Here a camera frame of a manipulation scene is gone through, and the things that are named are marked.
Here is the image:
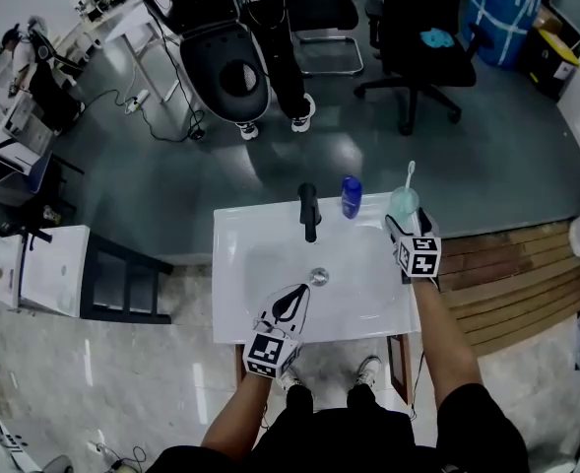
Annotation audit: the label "black cantilever chair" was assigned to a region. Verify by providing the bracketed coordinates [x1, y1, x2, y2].
[287, 0, 364, 77]

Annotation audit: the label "person's black clothes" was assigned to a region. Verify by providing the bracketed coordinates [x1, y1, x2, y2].
[146, 382, 530, 473]

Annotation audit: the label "white power strip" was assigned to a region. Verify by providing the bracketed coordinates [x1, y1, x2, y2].
[124, 89, 151, 114]

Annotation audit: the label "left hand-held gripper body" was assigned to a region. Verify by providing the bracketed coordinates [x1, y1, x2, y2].
[242, 317, 305, 380]

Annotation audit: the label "person's white shoe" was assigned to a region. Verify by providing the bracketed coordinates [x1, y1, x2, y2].
[355, 356, 383, 388]
[277, 367, 303, 393]

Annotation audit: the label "green cup with toothbrush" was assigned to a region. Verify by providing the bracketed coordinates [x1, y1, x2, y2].
[386, 186, 421, 231]

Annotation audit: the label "black floor cable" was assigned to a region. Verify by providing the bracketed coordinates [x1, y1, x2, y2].
[80, 17, 207, 143]

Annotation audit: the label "small black faucet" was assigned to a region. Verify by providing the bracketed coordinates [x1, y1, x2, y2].
[21, 228, 53, 253]

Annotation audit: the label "person's left white shoe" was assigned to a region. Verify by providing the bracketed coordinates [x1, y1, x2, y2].
[277, 367, 303, 393]

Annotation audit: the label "grey chair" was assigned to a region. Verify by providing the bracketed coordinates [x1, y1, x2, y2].
[0, 150, 87, 216]

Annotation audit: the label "black mesh office chair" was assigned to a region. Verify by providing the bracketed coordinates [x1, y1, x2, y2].
[353, 0, 495, 137]

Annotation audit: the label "wooden vanity cabinet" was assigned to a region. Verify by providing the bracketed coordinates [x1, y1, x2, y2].
[233, 331, 415, 407]

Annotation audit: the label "black charger cable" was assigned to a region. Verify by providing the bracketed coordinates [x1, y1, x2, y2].
[87, 439, 148, 473]

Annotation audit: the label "wooden plank platform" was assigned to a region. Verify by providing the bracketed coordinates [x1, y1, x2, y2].
[436, 219, 580, 359]

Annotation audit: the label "person's right forearm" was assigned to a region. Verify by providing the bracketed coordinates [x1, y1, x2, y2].
[410, 278, 483, 433]

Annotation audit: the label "teal cloth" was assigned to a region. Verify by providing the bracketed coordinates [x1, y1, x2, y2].
[419, 27, 456, 49]

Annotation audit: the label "white sink basin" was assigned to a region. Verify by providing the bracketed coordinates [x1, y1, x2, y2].
[212, 192, 422, 345]

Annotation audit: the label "white sink on dark stand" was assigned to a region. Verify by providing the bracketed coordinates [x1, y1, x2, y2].
[18, 224, 175, 325]

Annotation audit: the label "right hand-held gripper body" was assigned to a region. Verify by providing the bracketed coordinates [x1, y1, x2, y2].
[390, 223, 443, 282]

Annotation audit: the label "blue bag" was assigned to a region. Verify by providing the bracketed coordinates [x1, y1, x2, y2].
[468, 0, 543, 67]

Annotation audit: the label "person's right white shoe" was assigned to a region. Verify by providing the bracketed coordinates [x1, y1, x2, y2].
[355, 356, 383, 388]

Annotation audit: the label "black printer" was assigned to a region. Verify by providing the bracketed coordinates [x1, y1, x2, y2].
[0, 124, 42, 176]

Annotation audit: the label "person's left forearm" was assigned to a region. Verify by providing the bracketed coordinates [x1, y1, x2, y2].
[200, 374, 274, 462]

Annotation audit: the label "white table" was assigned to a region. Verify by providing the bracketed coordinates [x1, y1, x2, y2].
[104, 2, 182, 105]

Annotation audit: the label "black oval shell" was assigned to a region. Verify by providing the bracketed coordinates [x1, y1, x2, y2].
[178, 20, 273, 123]

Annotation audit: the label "cardboard box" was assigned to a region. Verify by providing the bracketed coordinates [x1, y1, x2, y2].
[535, 5, 564, 34]

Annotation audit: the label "yellow and black box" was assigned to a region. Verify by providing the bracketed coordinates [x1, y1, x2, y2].
[523, 27, 580, 101]

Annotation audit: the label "blue bottle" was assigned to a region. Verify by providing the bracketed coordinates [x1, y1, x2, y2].
[339, 174, 363, 220]

